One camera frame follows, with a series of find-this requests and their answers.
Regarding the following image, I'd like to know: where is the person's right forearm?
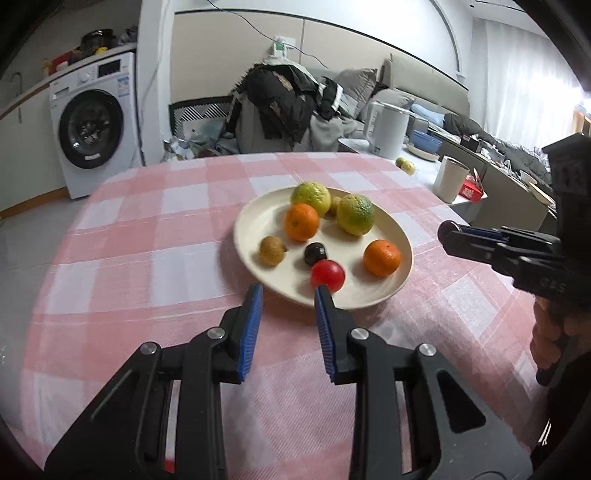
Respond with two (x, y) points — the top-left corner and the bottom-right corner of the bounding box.
(531, 351), (591, 472)

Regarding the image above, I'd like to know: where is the white cup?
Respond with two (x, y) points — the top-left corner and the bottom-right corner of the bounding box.
(433, 157), (469, 204)

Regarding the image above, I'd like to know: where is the chair with patterned backrest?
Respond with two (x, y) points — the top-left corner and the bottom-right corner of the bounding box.
(168, 97), (237, 154)

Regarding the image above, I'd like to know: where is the yellow-green smooth guava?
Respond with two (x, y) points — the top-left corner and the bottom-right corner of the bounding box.
(336, 194), (375, 237)

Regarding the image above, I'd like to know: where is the red box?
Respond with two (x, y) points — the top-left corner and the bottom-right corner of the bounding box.
(459, 178), (488, 203)

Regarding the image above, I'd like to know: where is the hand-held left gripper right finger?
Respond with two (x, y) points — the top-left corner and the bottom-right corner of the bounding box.
(314, 285), (534, 480)

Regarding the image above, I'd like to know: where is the white electric kettle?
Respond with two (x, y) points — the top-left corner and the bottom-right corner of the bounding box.
(365, 102), (411, 160)

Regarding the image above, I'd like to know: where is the white small plate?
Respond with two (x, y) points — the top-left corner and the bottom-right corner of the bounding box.
(406, 143), (439, 163)

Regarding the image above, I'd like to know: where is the clutter on washing machine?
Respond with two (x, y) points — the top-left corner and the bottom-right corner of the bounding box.
(44, 28), (139, 75)

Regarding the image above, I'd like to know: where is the blue bowl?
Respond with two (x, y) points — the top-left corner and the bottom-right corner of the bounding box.
(411, 130), (444, 154)

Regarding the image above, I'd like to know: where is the grey pillow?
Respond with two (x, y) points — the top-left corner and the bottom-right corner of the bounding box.
(335, 68), (379, 116)

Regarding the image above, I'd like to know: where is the pink checked tablecloth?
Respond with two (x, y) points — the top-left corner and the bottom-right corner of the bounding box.
(21, 151), (550, 480)

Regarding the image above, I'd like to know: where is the cream round plate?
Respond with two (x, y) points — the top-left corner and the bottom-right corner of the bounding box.
(233, 186), (413, 309)

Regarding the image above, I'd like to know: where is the pile of dark clothes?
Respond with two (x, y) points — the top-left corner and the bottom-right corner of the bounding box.
(228, 65), (346, 151)

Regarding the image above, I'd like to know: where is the dark purple plum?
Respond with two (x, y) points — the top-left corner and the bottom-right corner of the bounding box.
(303, 242), (328, 267)

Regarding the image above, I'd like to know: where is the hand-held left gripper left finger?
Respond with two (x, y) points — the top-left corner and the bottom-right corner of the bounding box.
(44, 282), (265, 480)

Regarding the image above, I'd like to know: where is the white curtain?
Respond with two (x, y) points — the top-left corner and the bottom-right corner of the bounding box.
(485, 18), (583, 149)

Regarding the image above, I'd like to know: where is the person's right hand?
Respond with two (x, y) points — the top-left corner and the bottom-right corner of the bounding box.
(531, 295), (591, 374)

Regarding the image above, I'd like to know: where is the red tomato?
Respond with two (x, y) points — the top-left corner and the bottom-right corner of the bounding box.
(310, 259), (345, 294)

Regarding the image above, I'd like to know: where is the orange mandarin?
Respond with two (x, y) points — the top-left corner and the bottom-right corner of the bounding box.
(283, 203), (321, 242)
(363, 239), (402, 278)

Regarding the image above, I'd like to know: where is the yellow-green bumpy guava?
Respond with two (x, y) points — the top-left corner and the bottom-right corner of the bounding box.
(290, 182), (332, 217)

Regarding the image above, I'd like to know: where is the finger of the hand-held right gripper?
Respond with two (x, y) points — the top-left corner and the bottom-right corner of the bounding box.
(462, 225), (555, 243)
(438, 220), (513, 273)

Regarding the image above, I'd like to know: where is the grey sofa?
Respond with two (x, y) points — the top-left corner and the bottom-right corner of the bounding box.
(369, 55), (472, 136)

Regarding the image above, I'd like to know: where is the white washing machine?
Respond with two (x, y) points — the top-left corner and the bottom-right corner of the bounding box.
(50, 52), (141, 200)

